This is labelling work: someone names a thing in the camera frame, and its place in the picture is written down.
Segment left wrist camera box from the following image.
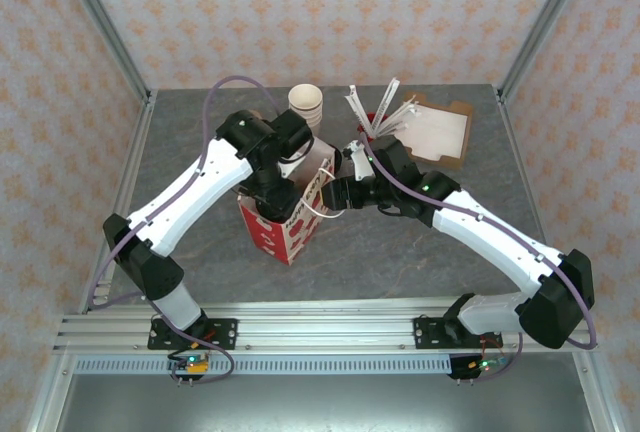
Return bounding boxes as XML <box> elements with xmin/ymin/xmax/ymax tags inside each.
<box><xmin>277</xmin><ymin>159</ymin><xmax>304</xmax><ymax>181</ymax></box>

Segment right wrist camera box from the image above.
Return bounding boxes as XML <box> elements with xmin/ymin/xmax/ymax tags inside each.
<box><xmin>344</xmin><ymin>139</ymin><xmax>375</xmax><ymax>184</ymax></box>

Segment stack of white napkins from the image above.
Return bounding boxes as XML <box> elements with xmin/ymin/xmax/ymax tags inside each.
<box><xmin>404</xmin><ymin>104</ymin><xmax>470</xmax><ymax>159</ymax></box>

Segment brown cardboard tray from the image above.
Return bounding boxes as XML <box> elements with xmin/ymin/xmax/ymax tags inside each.
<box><xmin>399</xmin><ymin>91</ymin><xmax>476</xmax><ymax>171</ymax></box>

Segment grey metal panel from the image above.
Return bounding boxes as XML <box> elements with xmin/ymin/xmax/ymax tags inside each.
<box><xmin>49</xmin><ymin>374</ymin><xmax>596</xmax><ymax>432</ymax></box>

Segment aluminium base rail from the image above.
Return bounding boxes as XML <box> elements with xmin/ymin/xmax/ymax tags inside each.
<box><xmin>52</xmin><ymin>300</ymin><xmax>596</xmax><ymax>356</ymax></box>

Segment small controller board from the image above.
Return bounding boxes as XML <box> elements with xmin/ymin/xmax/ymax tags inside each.
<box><xmin>447</xmin><ymin>351</ymin><xmax>514</xmax><ymax>381</ymax></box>
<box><xmin>167</xmin><ymin>351</ymin><xmax>211</xmax><ymax>377</ymax></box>

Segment red paper bag white handles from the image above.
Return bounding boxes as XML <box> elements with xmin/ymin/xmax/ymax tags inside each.
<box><xmin>237</xmin><ymin>136</ymin><xmax>347</xmax><ymax>267</ymax></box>

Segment printed straw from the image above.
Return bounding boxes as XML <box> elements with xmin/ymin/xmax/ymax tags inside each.
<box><xmin>374</xmin><ymin>76</ymin><xmax>401</xmax><ymax>128</ymax></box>

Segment aluminium frame post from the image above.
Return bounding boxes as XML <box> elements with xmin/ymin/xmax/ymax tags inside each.
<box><xmin>53</xmin><ymin>0</ymin><xmax>152</xmax><ymax>103</ymax></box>
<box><xmin>498</xmin><ymin>0</ymin><xmax>595</xmax><ymax>98</ymax></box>

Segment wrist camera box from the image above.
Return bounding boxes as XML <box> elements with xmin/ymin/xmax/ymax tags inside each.
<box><xmin>277</xmin><ymin>159</ymin><xmax>304</xmax><ymax>181</ymax></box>
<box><xmin>344</xmin><ymin>139</ymin><xmax>375</xmax><ymax>184</ymax></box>

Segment grey slotted cable duct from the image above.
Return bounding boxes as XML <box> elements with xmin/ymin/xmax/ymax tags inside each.
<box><xmin>73</xmin><ymin>356</ymin><xmax>454</xmax><ymax>376</ymax></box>

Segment stack of white paper cups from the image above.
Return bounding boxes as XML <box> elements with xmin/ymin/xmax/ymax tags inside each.
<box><xmin>287</xmin><ymin>83</ymin><xmax>325</xmax><ymax>136</ymax></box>

